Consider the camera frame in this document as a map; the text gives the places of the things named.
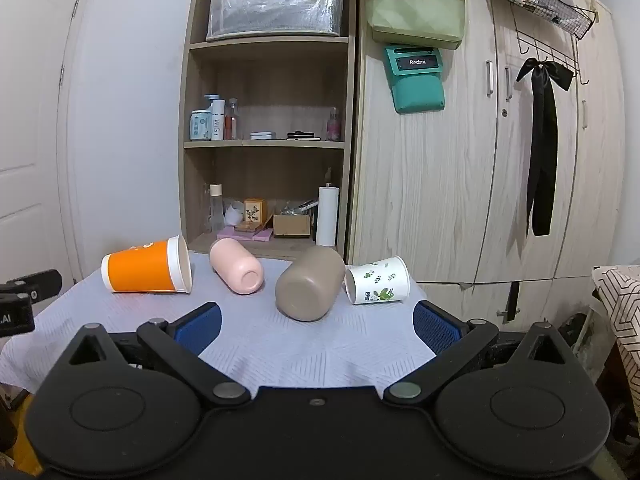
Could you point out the white door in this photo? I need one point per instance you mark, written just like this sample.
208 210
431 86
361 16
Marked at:
30 135

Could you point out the plastic-wrapped grey storage box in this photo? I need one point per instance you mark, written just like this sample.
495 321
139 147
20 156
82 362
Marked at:
275 10

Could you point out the pink cup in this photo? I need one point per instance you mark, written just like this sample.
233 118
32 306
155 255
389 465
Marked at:
232 265

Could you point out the pink flat boxes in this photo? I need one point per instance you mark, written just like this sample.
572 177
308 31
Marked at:
245 235

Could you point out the geometric patterned cloth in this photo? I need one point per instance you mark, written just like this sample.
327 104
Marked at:
625 305

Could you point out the light green bag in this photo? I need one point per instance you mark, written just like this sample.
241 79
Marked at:
415 12

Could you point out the teal bag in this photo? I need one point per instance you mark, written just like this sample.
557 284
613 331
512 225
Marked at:
417 87

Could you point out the clear bottle with red liquid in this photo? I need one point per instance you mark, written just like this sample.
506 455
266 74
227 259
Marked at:
231 122

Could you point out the wooden shelf unit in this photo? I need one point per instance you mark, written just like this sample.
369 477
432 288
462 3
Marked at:
267 87

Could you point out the white floral paper cup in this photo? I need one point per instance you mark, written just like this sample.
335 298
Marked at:
377 282

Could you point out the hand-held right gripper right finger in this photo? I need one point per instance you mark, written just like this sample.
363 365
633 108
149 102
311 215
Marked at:
435 327

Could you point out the pink glass bottle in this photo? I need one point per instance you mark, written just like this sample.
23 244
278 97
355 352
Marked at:
333 127

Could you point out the orange paper cup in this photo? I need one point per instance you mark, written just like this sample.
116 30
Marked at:
142 265

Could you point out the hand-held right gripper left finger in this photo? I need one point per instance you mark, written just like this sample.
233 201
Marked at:
200 327

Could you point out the white paper towel roll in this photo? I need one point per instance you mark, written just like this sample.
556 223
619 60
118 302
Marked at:
327 217

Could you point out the white pump bottle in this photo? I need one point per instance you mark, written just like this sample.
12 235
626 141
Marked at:
217 120

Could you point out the yellow floral box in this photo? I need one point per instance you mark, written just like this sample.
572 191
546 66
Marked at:
255 211

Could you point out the small cardboard box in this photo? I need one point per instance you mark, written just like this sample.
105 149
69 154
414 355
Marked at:
291 226

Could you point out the clear bottle with beige cap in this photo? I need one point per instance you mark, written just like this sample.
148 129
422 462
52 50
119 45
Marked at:
217 212

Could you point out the light blue jar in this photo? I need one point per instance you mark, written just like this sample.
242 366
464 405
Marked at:
200 126

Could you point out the black flat object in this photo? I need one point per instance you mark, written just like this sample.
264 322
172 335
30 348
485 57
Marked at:
302 135

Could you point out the beige cup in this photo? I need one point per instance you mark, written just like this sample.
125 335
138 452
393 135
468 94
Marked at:
307 285

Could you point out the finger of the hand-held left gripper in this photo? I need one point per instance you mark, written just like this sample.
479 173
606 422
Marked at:
35 280

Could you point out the black over-door hook rack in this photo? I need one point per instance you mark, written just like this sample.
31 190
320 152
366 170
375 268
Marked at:
550 50

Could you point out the black ribbon bow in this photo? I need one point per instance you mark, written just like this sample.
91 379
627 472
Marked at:
544 135

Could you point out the pale blue tablecloth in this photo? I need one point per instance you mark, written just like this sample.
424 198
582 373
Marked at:
300 345

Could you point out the light wooden wardrobe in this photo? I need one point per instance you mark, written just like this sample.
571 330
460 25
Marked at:
450 185

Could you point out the white flat tin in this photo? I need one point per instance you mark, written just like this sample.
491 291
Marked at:
263 135

